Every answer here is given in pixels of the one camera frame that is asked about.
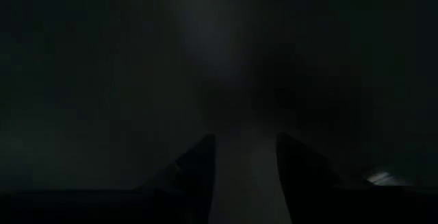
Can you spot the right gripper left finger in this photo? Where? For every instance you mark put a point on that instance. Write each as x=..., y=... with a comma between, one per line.
x=198, y=169

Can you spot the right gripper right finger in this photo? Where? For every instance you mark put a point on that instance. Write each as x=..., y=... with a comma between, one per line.
x=297, y=169

